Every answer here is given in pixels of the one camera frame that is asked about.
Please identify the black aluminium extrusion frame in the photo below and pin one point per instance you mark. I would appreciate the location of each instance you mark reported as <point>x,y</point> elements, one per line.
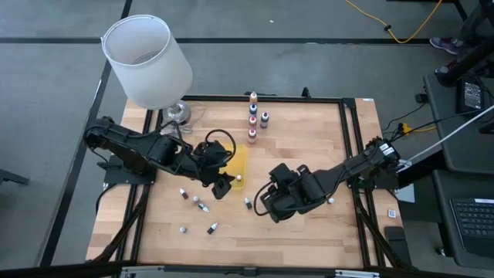
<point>293,99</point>

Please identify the black power adapter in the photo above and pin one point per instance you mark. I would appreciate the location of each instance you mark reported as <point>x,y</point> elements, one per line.
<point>471,95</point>

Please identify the black keyboard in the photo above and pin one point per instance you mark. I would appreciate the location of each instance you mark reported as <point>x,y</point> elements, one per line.
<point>474,224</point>

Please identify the small dark red dropper bottle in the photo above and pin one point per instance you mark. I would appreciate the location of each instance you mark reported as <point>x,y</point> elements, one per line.
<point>183,193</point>

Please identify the person's shoe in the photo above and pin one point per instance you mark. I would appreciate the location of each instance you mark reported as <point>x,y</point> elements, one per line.
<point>445,67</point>
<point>444,44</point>

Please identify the white label sticker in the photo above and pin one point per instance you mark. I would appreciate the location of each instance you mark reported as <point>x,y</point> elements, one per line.
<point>368,99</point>

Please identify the black frame clamp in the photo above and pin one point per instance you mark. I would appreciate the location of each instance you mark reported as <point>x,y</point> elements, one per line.
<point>305,92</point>

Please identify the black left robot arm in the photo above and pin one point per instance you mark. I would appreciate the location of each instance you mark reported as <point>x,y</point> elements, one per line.
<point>127,146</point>

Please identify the black stand pole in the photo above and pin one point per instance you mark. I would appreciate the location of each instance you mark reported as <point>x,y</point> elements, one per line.
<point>469,60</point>

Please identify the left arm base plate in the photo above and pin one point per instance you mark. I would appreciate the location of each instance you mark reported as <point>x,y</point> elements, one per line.
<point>127,178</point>

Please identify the black rig crossbar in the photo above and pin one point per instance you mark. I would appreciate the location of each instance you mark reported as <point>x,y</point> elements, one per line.
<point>77,270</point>

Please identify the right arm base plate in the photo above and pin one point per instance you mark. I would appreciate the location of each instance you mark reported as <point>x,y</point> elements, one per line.
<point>386,184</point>

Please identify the yellow translucent plastic bin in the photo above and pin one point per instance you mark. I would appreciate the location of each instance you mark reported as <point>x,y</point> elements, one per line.
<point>241,162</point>

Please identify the thin white rod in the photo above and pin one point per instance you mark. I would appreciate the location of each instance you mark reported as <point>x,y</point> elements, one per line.
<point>455,130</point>

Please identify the large blue food coloring bottle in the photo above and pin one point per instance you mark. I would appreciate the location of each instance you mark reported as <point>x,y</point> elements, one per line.
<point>252,109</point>

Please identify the white shade table lamp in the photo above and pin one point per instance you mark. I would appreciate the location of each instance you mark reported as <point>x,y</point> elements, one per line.
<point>146,62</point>

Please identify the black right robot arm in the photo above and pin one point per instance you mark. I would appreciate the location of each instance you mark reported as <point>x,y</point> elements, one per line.
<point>347,170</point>

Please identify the large pink food coloring bottle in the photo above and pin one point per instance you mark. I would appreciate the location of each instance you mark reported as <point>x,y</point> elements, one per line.
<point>251,136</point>

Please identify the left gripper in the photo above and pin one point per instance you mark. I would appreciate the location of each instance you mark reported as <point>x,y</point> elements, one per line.
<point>214,166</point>

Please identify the large orange food coloring bottle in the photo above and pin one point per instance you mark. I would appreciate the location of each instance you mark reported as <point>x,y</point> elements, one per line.
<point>252,97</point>

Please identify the large purple food coloring bottle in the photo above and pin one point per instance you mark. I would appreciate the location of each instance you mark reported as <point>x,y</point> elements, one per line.
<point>264,120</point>

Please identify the crumpled clear plastic wrap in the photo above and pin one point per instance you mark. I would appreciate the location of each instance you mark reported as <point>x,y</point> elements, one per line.
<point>187,129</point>

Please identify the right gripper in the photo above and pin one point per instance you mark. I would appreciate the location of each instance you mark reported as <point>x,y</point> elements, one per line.
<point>285,201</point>

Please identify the black side desk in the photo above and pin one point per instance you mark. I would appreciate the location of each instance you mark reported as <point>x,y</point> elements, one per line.
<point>463,154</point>

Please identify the person's leg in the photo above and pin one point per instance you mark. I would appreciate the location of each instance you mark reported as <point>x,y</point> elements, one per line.
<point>472,23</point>

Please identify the dark furniture foot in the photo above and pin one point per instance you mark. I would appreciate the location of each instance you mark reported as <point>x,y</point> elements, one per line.
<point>11,177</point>

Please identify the large red food coloring bottle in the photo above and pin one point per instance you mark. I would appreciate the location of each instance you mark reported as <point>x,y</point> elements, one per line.
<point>252,122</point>

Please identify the black keyboard desk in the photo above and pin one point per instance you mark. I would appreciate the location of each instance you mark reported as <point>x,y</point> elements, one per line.
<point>444,231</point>

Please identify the small white card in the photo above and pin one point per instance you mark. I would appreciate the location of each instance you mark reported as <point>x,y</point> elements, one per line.
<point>392,213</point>

